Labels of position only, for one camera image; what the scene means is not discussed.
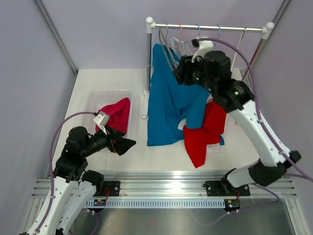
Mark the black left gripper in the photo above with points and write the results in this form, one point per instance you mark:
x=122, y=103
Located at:
x=122, y=144

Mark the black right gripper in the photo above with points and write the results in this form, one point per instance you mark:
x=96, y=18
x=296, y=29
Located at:
x=186, y=66

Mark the pink hanger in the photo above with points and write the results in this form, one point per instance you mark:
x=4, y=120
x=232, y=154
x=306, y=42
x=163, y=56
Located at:
x=179, y=36

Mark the magenta t shirt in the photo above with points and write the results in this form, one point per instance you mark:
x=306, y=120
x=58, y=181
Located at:
x=119, y=114

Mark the blue t shirt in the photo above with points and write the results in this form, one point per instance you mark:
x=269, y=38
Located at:
x=170, y=103

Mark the grey hanger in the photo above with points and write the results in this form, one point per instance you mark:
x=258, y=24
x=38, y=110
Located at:
x=171, y=58

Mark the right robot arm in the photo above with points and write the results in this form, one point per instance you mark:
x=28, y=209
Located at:
x=212, y=72

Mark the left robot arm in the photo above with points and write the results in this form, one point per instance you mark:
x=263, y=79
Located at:
x=71, y=184

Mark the white t shirt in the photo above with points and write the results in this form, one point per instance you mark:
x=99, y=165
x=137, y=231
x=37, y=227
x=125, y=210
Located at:
x=188, y=50

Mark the light blue hanger right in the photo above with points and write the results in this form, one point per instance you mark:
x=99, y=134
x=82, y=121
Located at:
x=219, y=32

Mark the red t shirt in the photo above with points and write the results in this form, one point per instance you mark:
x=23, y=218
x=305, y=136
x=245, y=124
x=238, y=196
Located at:
x=197, y=140

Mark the cream white hanger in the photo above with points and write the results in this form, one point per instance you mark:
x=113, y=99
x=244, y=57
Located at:
x=237, y=47

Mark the clear plastic basket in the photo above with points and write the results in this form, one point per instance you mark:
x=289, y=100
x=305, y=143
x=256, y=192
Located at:
x=98, y=99

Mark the metal clothes rack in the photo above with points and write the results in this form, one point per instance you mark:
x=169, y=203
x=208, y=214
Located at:
x=151, y=25

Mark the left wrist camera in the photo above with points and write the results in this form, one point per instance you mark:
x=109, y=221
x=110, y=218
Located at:
x=101, y=120

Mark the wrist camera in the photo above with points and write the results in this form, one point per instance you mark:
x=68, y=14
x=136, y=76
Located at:
x=101, y=120
x=203, y=46

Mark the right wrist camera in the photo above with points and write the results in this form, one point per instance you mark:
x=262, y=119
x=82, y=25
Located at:
x=203, y=46

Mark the aluminium mounting rail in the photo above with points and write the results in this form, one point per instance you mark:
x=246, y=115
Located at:
x=172, y=184

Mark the white slotted cable duct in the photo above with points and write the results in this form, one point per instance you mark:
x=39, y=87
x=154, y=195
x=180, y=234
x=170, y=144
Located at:
x=156, y=203

